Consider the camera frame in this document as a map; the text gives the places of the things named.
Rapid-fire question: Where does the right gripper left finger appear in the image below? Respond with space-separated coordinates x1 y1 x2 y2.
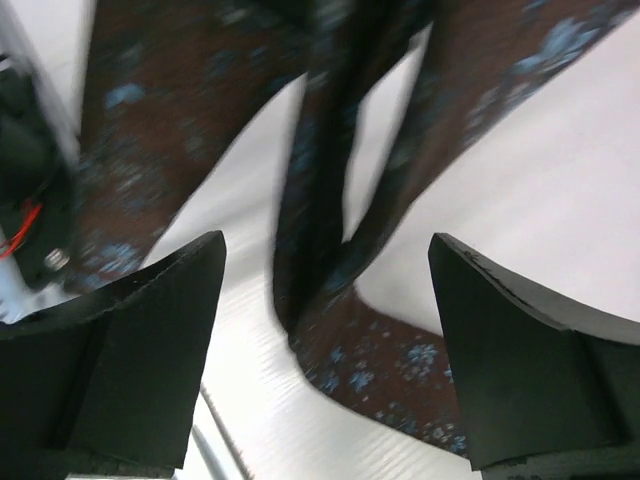
1 231 226 470

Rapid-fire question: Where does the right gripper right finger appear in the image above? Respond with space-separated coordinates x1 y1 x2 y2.
428 233 639 471

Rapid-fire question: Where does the brown blue-flowered tie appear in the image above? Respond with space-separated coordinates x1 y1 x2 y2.
64 1 639 456

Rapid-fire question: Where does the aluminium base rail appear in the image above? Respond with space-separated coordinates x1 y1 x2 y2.
191 384 253 480

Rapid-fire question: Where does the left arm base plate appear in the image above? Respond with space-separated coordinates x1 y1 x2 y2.
1 55 76 290

